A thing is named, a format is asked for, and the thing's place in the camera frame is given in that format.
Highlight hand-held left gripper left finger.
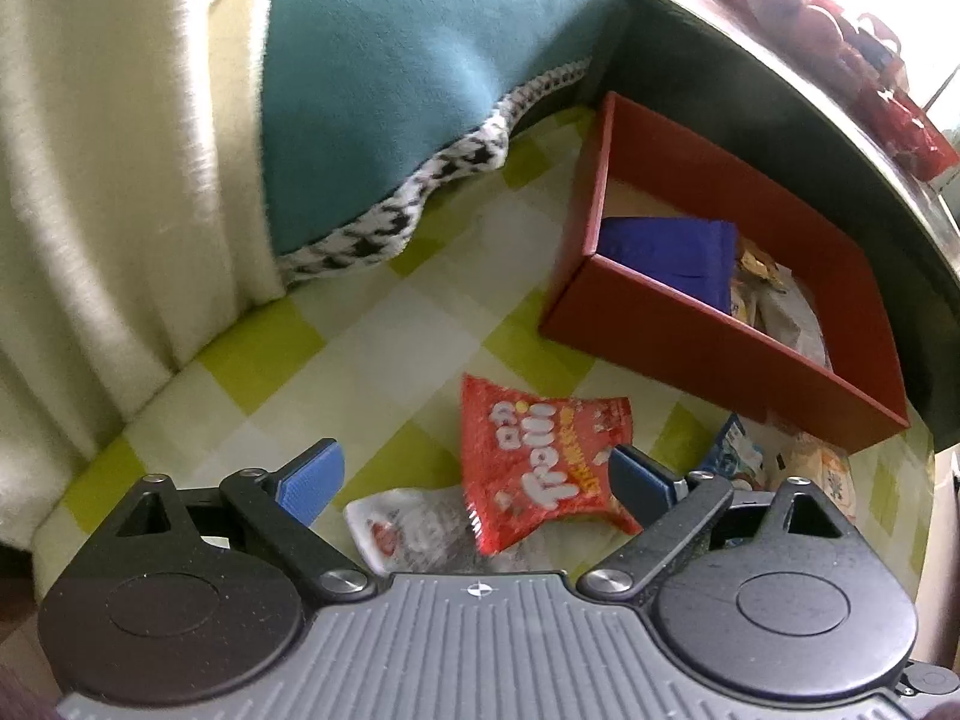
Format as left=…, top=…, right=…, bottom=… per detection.
left=71, top=437, right=380, bottom=601

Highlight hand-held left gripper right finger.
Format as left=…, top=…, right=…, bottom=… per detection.
left=576, top=445, right=863, bottom=601

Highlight blue white cartoon snack packet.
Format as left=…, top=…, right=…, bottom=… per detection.
left=701, top=412, right=767, bottom=492

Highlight white crinkled snack packet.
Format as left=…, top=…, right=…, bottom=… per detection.
left=343, top=486, right=481, bottom=578

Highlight red gummy candy packet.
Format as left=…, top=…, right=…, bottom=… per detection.
left=459, top=373, right=646, bottom=557

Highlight red cardboard box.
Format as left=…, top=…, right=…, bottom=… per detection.
left=538, top=91, right=912, bottom=455

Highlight bread bun clear wrapper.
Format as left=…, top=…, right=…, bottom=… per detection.
left=772, top=427, right=860, bottom=526

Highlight small white snack packet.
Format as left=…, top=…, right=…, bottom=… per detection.
left=750, top=285, right=833, bottom=368

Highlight dark blue snack packet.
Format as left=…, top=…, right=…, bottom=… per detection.
left=596, top=216, right=740, bottom=316

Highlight gold snack packet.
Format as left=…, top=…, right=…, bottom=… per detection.
left=735, top=236, right=788, bottom=293

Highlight cream fleece blanket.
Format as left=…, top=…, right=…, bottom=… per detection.
left=0, top=0, right=290, bottom=548

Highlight dark coffee table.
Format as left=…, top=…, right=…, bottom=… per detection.
left=592, top=0, right=960, bottom=421

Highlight teal blanket houndstooth trim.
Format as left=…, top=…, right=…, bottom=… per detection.
left=259, top=0, right=695, bottom=286

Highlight red crinkled snack bag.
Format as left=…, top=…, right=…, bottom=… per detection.
left=862, top=79, right=960, bottom=177

